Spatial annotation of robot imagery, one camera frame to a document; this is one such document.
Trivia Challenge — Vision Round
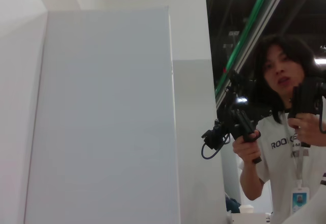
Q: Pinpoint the operator in white T-shirt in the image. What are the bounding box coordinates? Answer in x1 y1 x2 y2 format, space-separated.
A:
238 34 326 224

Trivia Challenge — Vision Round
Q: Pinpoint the operator left hand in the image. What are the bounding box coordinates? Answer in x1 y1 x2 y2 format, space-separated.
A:
288 111 326 147

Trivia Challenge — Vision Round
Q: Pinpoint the operator right hand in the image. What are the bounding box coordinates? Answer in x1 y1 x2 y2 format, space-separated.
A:
232 129 263 164

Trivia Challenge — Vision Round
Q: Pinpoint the dark blue controller cable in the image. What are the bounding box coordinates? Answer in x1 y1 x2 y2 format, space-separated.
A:
201 134 231 160

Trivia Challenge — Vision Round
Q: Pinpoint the operator right forearm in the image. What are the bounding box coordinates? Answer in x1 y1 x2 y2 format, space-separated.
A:
238 157 270 202

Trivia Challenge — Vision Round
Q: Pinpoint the lanyard with ID badge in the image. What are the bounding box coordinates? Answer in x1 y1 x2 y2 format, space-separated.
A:
290 145 310 215

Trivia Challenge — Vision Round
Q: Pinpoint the green and grey ceiling beam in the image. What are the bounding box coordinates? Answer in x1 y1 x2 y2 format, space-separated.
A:
213 0 293 107

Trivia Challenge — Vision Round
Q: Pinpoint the black teleoperation handle controller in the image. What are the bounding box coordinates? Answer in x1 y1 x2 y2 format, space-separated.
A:
201 70 263 164
287 77 326 134

